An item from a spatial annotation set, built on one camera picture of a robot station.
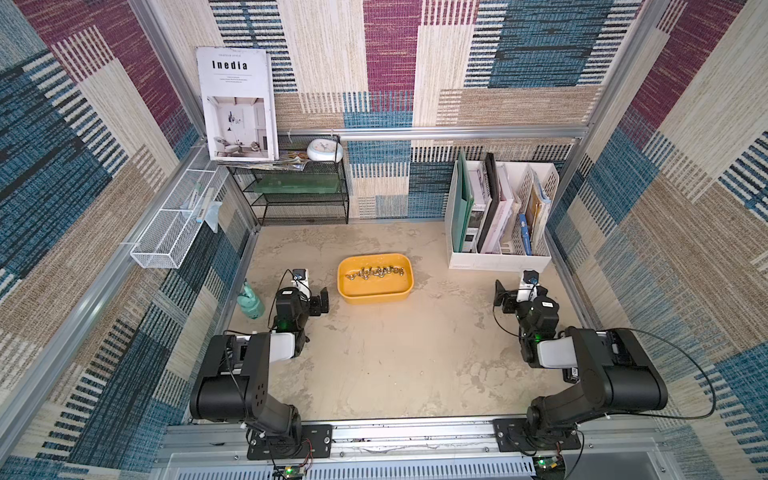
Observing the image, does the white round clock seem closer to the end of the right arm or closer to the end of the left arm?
the end of the left arm

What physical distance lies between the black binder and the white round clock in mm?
462

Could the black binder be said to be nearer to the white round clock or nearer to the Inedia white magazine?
the white round clock

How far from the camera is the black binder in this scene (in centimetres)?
88

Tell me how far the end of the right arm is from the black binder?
7.1 inches

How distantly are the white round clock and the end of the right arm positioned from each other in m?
0.61

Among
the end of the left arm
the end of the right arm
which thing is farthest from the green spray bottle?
the end of the right arm

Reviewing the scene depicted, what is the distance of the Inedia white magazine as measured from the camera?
Result: 759mm

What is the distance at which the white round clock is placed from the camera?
891 mm

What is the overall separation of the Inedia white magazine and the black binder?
625mm

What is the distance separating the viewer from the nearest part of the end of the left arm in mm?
864

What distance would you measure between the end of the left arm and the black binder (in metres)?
0.53

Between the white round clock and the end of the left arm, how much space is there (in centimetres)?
39

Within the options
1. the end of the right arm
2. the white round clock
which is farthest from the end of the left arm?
the end of the right arm

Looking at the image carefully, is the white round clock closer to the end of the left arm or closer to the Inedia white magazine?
the Inedia white magazine
